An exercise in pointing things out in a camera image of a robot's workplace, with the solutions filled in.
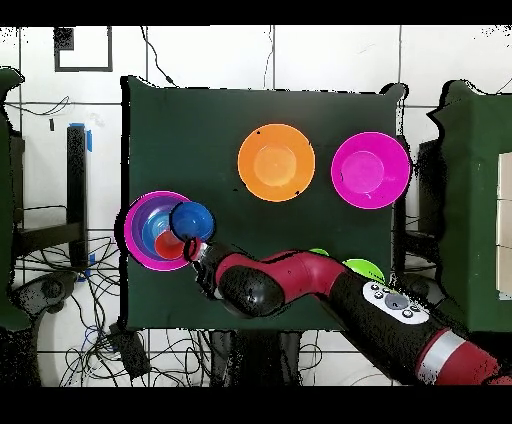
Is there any orange-red plastic cup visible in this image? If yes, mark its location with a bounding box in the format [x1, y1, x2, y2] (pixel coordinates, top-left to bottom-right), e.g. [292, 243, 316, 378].
[153, 230, 188, 261]

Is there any dark blue bowl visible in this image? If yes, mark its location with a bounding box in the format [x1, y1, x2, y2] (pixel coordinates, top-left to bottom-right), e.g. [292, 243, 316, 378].
[169, 200, 216, 242]

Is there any translucent blue bowl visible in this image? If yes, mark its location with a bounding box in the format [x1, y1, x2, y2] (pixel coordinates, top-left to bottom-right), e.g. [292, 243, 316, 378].
[141, 210, 177, 257]

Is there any purple plastic bowl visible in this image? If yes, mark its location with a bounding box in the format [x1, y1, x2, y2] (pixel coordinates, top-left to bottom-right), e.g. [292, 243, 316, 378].
[130, 196, 189, 264]

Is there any pink plastic bowl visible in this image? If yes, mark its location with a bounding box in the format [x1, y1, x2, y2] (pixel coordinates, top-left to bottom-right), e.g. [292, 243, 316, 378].
[123, 190, 201, 273]
[330, 131, 412, 210]

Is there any orange plastic bowl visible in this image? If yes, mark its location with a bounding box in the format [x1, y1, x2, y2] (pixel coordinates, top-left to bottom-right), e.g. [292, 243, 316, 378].
[237, 123, 317, 203]

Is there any dark green tablecloth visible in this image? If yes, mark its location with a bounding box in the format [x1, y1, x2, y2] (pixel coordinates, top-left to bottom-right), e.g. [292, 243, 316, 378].
[120, 75, 409, 335]

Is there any black power adapter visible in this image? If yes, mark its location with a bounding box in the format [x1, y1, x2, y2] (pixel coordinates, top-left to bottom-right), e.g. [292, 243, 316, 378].
[107, 322, 152, 380]

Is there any black stand with blue tape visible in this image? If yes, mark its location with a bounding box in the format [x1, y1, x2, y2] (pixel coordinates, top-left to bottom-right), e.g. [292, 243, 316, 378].
[11, 122, 95, 283]

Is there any green plastic bowl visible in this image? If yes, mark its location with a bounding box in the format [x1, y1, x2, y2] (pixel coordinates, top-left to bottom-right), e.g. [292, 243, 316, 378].
[342, 258, 386, 285]

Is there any green covered side table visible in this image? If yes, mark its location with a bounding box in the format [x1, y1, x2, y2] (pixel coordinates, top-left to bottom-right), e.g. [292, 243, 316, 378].
[0, 65, 34, 332]
[426, 78, 512, 335]

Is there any beige box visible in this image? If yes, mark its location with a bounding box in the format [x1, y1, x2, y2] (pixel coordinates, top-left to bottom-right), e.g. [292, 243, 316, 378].
[495, 151, 512, 302]

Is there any black floor cable tangle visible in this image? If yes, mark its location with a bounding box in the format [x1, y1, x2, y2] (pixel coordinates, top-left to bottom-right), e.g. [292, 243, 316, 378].
[13, 235, 213, 387]

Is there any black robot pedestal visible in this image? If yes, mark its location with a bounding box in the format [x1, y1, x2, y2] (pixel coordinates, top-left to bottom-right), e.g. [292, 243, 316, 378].
[207, 329, 303, 387]

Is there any black pedestal foot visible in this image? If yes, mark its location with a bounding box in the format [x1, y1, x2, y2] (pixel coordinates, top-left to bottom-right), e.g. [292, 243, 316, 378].
[397, 271, 447, 309]
[9, 270, 79, 317]

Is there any black cable with plug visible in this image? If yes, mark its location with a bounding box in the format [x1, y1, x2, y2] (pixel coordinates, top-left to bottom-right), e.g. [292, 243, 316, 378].
[138, 25, 179, 87]

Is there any black square floor frame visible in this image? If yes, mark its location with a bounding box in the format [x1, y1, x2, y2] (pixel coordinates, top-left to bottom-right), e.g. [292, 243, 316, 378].
[53, 25, 114, 74]

